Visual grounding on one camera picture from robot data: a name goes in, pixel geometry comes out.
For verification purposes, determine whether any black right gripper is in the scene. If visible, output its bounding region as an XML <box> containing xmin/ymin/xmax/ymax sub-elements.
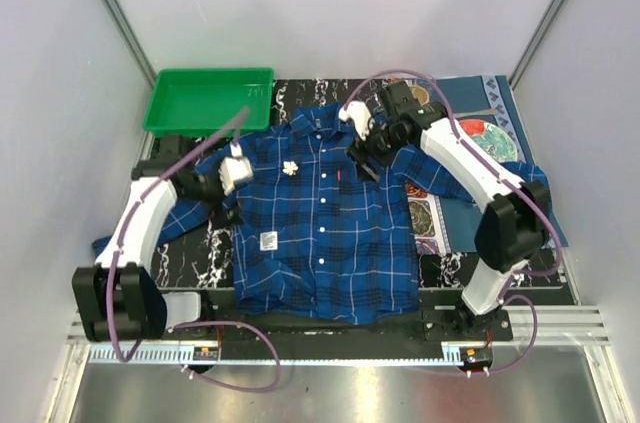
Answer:
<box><xmin>346</xmin><ymin>116</ymin><xmax>410</xmax><ymax>184</ymax></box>

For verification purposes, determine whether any gold flower brooch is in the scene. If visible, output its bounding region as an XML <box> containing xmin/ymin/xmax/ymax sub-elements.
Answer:
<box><xmin>283</xmin><ymin>161</ymin><xmax>299</xmax><ymax>176</ymax></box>

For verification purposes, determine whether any blue plaid shirt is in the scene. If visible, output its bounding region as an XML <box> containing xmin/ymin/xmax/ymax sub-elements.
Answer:
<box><xmin>91</xmin><ymin>107</ymin><xmax>553</xmax><ymax>327</ymax></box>

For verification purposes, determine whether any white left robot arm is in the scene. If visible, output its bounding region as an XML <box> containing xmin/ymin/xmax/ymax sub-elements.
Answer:
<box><xmin>71</xmin><ymin>136</ymin><xmax>252</xmax><ymax>342</ymax></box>

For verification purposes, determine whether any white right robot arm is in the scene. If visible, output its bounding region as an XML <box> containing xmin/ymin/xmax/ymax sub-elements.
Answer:
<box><xmin>339</xmin><ymin>82</ymin><xmax>553</xmax><ymax>340</ymax></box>

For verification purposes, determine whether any beige ceramic mug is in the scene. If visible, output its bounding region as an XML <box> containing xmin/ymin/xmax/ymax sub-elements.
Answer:
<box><xmin>409</xmin><ymin>85</ymin><xmax>430</xmax><ymax>106</ymax></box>

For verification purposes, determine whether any blue patterned placemat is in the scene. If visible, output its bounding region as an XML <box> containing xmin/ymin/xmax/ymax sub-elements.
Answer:
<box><xmin>387</xmin><ymin>74</ymin><xmax>571</xmax><ymax>256</ymax></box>

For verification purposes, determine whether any green plastic tray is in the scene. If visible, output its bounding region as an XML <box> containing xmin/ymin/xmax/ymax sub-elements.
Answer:
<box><xmin>143</xmin><ymin>67</ymin><xmax>274</xmax><ymax>138</ymax></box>

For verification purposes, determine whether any red and teal plate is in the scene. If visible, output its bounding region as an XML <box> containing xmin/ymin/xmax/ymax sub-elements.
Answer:
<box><xmin>459</xmin><ymin>119</ymin><xmax>519</xmax><ymax>163</ymax></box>

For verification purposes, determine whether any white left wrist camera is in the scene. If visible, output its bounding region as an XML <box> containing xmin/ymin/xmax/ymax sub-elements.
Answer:
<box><xmin>218</xmin><ymin>143</ymin><xmax>253</xmax><ymax>196</ymax></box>

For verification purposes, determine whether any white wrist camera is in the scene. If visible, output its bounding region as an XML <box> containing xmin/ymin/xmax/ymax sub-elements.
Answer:
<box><xmin>338</xmin><ymin>100</ymin><xmax>374</xmax><ymax>141</ymax></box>
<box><xmin>218</xmin><ymin>143</ymin><xmax>253</xmax><ymax>196</ymax></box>

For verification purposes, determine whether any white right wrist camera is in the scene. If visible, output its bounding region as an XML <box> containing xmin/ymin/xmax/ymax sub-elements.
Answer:
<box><xmin>338</xmin><ymin>100</ymin><xmax>374</xmax><ymax>141</ymax></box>

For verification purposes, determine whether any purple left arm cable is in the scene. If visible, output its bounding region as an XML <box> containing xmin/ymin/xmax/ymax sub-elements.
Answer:
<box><xmin>106</xmin><ymin>105</ymin><xmax>283</xmax><ymax>393</ymax></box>

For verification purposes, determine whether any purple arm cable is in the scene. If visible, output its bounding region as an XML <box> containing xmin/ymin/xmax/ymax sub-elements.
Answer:
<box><xmin>106</xmin><ymin>105</ymin><xmax>283</xmax><ymax>393</ymax></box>
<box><xmin>341</xmin><ymin>68</ymin><xmax>564</xmax><ymax>377</ymax></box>

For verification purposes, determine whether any aluminium frame rail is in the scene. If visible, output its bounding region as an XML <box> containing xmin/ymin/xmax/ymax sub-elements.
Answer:
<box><xmin>67</xmin><ymin>305</ymin><xmax>613</xmax><ymax>367</ymax></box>

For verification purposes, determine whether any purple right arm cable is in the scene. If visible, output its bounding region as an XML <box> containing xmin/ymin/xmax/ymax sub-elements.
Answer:
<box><xmin>341</xmin><ymin>68</ymin><xmax>564</xmax><ymax>377</ymax></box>

